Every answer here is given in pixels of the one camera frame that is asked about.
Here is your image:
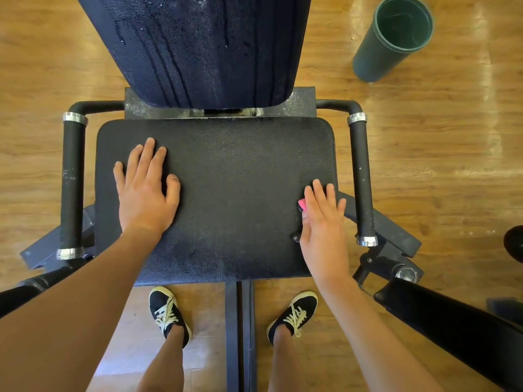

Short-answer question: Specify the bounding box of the person's right hand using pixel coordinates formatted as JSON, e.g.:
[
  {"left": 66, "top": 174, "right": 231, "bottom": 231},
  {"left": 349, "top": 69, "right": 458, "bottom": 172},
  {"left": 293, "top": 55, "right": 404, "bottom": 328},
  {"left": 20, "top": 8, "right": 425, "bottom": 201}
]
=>
[{"left": 299, "top": 179, "right": 351, "bottom": 291}]

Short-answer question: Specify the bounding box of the person's left hand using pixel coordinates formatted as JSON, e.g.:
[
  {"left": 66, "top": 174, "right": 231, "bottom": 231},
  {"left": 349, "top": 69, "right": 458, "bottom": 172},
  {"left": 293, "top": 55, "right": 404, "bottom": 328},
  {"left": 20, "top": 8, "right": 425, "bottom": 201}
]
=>
[{"left": 113, "top": 138, "right": 181, "bottom": 240}]

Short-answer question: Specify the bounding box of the person's left forearm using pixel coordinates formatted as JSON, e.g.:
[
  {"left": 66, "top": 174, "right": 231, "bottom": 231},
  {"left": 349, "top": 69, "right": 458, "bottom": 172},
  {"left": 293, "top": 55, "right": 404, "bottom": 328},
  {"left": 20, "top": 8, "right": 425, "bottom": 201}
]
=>
[{"left": 0, "top": 226, "right": 160, "bottom": 392}]

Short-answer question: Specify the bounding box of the person's right forearm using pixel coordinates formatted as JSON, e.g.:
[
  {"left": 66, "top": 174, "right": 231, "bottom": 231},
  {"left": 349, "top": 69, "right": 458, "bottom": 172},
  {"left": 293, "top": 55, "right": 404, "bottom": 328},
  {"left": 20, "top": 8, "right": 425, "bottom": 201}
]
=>
[{"left": 314, "top": 273, "right": 446, "bottom": 392}]

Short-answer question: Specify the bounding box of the person's right black shoe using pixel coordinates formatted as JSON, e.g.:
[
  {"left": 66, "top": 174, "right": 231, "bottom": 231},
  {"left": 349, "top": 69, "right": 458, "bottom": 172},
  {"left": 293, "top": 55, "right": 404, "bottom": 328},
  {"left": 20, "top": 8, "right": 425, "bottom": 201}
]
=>
[{"left": 266, "top": 290, "right": 320, "bottom": 346}]

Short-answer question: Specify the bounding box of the person's black shoe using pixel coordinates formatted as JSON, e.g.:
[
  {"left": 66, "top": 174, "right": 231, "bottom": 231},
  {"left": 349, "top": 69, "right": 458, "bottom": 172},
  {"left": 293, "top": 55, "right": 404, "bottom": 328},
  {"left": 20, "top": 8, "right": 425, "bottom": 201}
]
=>
[
  {"left": 266, "top": 290, "right": 320, "bottom": 346},
  {"left": 148, "top": 285, "right": 193, "bottom": 350}
]

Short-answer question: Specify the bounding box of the person's left black shoe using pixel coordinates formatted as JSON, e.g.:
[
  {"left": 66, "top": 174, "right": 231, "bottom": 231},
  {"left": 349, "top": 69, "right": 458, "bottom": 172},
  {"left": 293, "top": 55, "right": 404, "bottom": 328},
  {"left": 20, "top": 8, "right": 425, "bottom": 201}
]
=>
[{"left": 148, "top": 285, "right": 193, "bottom": 350}]

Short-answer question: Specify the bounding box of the person's right leg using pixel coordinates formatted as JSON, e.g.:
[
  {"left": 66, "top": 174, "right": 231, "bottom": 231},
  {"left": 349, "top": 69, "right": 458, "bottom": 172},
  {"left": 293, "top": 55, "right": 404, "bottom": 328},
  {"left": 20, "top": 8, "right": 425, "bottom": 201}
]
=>
[{"left": 268, "top": 326, "right": 305, "bottom": 392}]

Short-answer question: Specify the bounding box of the person's leg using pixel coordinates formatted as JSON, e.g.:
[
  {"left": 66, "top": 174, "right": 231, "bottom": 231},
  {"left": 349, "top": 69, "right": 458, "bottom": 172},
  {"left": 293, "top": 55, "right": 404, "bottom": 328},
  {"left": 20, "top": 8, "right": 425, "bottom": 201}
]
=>
[
  {"left": 268, "top": 326, "right": 305, "bottom": 392},
  {"left": 137, "top": 326, "right": 187, "bottom": 392}
]

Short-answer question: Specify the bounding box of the person's left leg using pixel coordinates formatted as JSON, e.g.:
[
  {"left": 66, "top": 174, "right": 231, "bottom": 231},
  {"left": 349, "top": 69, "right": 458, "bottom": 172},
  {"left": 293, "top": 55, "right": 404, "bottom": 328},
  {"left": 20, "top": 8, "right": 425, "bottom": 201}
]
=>
[{"left": 137, "top": 326, "right": 187, "bottom": 392}]

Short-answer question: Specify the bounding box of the dark green plastic bucket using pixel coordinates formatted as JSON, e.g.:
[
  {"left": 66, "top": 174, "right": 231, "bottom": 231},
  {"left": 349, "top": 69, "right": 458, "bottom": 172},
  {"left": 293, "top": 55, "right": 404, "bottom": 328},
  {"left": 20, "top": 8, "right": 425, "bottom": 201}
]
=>
[{"left": 352, "top": 0, "right": 435, "bottom": 83}]

